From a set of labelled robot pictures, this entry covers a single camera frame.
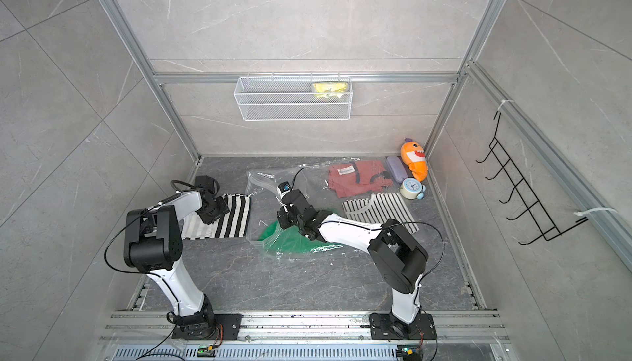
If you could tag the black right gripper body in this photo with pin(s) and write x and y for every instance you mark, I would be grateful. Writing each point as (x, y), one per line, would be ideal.
(289, 220)

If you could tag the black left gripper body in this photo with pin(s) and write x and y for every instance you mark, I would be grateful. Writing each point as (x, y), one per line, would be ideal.
(220, 209)

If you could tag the black white striped tank top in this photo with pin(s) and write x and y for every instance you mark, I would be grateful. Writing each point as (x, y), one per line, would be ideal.
(232, 224)

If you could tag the green shirt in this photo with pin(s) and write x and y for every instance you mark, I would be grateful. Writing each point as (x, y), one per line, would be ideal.
(278, 242)

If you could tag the clear plastic vacuum bag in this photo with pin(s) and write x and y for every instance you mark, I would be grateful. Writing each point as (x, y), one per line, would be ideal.
(310, 175)

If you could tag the red shirt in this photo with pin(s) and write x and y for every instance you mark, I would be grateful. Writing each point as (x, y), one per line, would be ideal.
(358, 177)

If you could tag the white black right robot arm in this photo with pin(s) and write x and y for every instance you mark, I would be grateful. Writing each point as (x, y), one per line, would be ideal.
(399, 258)

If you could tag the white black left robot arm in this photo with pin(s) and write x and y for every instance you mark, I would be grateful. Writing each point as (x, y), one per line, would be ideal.
(153, 246)

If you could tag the thin striped white shirt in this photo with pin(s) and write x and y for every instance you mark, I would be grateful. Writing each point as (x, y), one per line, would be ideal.
(378, 208)

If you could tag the purple glasses case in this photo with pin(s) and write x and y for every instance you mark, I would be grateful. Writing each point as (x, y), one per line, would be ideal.
(396, 168)

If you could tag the yellow item in basket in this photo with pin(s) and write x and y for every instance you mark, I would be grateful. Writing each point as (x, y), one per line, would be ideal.
(330, 90)

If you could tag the orange plush toy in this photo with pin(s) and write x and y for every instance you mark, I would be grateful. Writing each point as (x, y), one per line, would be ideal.
(414, 157)

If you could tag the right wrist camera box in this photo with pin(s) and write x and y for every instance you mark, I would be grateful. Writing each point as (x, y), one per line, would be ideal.
(283, 189)

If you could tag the white wire mesh basket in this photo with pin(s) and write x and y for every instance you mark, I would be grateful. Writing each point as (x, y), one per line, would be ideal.
(289, 98)

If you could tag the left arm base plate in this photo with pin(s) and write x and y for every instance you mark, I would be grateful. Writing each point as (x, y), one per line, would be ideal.
(223, 326)

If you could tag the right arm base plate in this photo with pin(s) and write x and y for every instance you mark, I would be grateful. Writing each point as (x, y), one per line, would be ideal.
(384, 326)

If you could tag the aluminium mounting rail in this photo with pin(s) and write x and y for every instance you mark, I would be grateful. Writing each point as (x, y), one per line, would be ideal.
(452, 327)

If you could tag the black wire hook rack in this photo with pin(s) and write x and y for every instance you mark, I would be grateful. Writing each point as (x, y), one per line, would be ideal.
(521, 190)

